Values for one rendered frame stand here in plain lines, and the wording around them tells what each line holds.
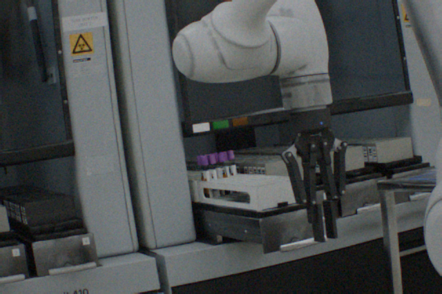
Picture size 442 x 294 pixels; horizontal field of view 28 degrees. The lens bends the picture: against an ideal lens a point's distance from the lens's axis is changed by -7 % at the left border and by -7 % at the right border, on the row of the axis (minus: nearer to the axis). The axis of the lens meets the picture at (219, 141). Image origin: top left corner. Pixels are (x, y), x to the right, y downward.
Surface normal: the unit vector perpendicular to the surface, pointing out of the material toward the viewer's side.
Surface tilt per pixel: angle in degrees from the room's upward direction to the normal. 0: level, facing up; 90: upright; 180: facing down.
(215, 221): 90
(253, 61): 135
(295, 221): 90
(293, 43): 92
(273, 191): 90
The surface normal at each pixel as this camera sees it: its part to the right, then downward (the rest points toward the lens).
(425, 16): -0.78, 0.09
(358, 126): -0.91, 0.15
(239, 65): 0.38, 0.69
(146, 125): 0.40, 0.00
